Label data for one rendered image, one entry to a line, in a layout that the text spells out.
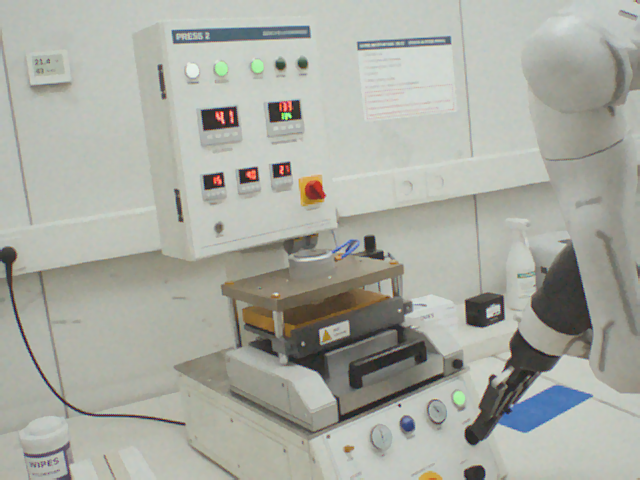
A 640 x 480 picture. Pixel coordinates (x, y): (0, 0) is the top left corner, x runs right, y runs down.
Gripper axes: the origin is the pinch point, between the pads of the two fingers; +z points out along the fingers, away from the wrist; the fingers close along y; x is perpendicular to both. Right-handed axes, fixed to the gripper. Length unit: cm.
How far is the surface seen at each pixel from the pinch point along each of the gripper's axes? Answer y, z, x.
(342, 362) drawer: 16.3, -0.9, -19.3
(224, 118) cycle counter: 18, -20, -63
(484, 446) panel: -1.7, 6.3, 1.5
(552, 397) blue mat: -36.0, 17.8, -3.8
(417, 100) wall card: -60, -2, -87
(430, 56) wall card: -65, -12, -92
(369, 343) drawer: 10.4, -2.2, -20.1
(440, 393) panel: 3.0, 0.8, -8.1
